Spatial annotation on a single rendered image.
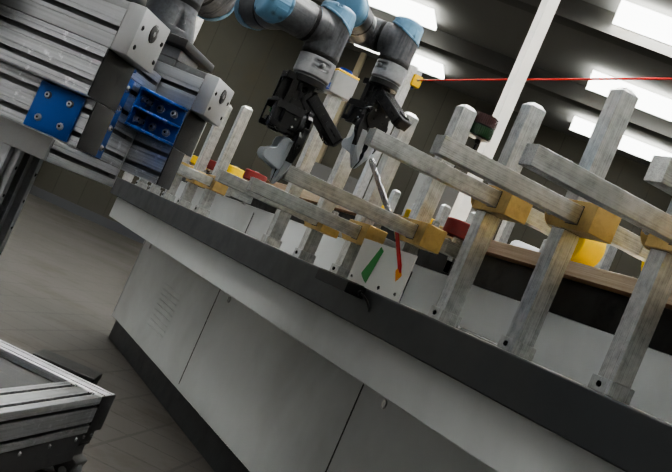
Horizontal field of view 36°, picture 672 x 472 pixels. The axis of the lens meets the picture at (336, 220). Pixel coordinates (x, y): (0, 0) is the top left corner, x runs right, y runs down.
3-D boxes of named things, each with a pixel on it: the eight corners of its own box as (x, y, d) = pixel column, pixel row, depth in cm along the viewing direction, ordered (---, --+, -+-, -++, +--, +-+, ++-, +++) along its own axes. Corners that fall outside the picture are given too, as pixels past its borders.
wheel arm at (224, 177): (216, 184, 246) (223, 167, 246) (212, 183, 249) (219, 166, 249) (367, 252, 263) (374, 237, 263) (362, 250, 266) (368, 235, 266)
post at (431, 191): (374, 314, 214) (465, 102, 216) (367, 311, 217) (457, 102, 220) (388, 320, 216) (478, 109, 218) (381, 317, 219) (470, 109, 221)
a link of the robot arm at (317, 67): (327, 68, 205) (343, 67, 198) (318, 89, 205) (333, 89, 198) (295, 51, 203) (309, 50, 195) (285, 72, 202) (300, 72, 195)
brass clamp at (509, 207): (501, 213, 185) (512, 187, 186) (464, 205, 198) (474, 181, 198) (527, 226, 188) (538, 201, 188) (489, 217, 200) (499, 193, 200)
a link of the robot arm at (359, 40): (341, -5, 236) (385, 11, 234) (350, 11, 247) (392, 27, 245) (327, 27, 236) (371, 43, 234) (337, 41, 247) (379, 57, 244)
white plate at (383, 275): (395, 301, 207) (415, 255, 207) (345, 278, 230) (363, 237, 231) (398, 302, 207) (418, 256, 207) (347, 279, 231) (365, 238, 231)
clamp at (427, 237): (418, 245, 208) (428, 222, 208) (389, 236, 220) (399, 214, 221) (440, 256, 210) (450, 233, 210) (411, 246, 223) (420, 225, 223)
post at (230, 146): (188, 233, 352) (245, 104, 354) (185, 231, 355) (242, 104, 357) (197, 237, 353) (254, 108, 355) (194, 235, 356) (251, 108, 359)
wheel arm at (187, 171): (133, 155, 338) (138, 143, 338) (131, 154, 341) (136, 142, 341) (249, 206, 355) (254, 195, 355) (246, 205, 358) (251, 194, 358)
